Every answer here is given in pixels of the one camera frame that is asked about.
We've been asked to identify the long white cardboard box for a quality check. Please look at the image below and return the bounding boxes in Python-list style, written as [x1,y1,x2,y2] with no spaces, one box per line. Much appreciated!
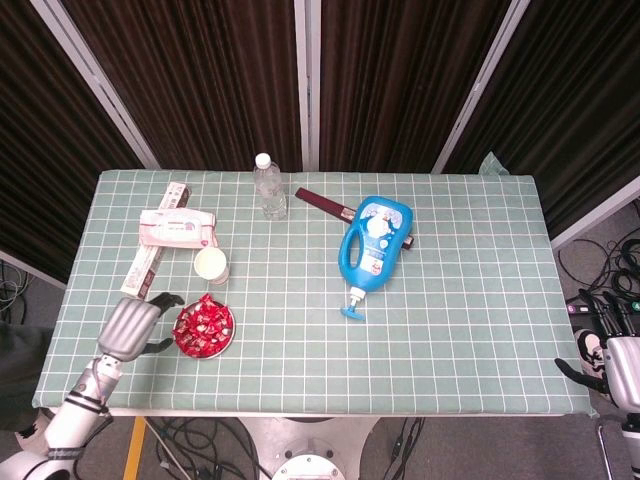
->
[120,182,194,301]

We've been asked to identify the black power strip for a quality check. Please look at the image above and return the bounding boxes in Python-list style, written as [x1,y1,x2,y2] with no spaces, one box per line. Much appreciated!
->
[564,298,640,317]

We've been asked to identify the black cable with inline box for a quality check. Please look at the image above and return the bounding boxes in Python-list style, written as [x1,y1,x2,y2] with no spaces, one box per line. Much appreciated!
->
[382,417,427,480]

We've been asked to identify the tangled black cables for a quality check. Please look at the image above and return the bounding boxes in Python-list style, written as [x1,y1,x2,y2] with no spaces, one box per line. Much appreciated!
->
[144,417,274,480]

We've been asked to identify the clear plastic water bottle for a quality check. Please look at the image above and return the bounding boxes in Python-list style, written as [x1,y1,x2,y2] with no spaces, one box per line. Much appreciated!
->
[252,152,290,221]

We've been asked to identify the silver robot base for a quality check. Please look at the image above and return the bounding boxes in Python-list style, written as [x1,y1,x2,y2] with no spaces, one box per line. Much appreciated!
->
[237,416,380,480]

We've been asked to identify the black floor cable bundle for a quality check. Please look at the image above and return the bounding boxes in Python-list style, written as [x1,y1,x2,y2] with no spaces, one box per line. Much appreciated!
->
[557,199,640,302]

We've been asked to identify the grey metal tube frame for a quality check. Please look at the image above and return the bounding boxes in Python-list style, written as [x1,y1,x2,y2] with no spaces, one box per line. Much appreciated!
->
[594,417,626,480]

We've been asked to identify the pink white wet wipes pack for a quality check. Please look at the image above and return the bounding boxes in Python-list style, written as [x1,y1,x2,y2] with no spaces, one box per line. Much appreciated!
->
[138,208,219,250]

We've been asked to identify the dark ribbed partition panel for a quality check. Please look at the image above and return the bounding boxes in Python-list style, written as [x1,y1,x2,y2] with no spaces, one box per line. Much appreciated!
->
[0,0,161,291]
[305,0,532,175]
[29,0,315,172]
[432,0,640,252]

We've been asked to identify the white paper cup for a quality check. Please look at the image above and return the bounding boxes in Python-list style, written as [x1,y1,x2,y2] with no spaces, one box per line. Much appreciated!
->
[193,247,231,287]

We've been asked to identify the black white sneaker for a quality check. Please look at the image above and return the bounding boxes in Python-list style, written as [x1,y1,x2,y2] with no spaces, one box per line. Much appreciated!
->
[572,327,612,386]

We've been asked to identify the metal bowl of candies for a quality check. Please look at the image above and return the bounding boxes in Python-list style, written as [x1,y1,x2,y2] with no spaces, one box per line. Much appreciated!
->
[172,299,236,360]

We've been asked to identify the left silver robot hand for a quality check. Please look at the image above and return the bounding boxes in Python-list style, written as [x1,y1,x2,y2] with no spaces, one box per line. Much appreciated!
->
[96,292,186,363]

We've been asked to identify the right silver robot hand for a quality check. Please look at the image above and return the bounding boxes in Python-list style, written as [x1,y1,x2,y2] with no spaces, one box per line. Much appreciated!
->
[553,289,640,409]

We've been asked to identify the grey floor cable bundle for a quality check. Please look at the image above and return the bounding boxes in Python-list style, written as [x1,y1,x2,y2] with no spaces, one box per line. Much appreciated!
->
[0,259,34,326]

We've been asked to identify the white shoe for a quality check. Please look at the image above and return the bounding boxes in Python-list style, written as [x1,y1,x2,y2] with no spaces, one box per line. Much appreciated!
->
[14,420,51,452]

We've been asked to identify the green checked tablecloth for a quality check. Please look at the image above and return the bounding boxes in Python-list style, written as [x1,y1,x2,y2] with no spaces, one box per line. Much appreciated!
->
[32,152,597,419]

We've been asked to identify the blue pump detergent bottle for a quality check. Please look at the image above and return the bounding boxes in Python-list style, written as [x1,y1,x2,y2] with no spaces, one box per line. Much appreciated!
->
[338,195,415,322]

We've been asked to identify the long dark red box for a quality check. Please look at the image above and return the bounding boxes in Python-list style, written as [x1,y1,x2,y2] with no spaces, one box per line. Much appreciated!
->
[294,187,417,252]

